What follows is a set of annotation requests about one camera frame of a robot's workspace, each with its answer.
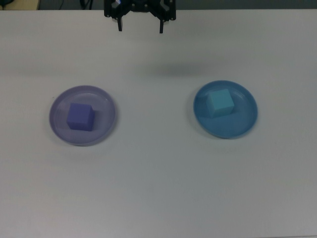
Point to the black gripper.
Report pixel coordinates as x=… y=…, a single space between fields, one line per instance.
x=140 y=6

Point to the light blue cube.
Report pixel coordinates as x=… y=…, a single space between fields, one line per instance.
x=219 y=102

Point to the purple cube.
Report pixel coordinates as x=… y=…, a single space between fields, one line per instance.
x=79 y=116

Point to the purple round plate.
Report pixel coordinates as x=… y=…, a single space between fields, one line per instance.
x=104 y=99

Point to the brown wooden board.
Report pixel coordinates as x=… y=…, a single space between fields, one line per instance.
x=22 y=5

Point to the blue round plate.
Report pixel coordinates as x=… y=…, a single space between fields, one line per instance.
x=223 y=129

